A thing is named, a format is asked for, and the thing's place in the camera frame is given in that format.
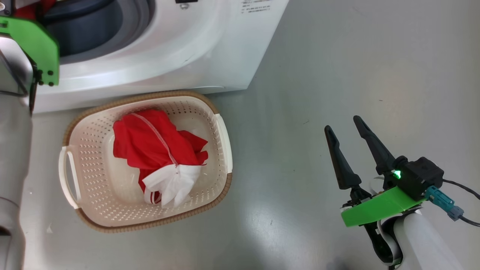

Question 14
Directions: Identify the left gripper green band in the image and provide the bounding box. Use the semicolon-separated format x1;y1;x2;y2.
0;16;60;87

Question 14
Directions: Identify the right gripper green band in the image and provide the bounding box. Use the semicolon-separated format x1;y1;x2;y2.
324;115;426;267

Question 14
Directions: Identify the white front-load washing machine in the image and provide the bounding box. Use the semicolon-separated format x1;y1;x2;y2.
15;0;290;114

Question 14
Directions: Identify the cream perforated laundry basket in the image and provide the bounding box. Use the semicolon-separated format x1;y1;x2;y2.
58;90;234;234

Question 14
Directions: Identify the teal cable connector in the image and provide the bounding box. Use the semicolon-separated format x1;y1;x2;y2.
425;186;465;221

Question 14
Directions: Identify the thin black right gripper cable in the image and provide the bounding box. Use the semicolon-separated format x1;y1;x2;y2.
442;179;480;228

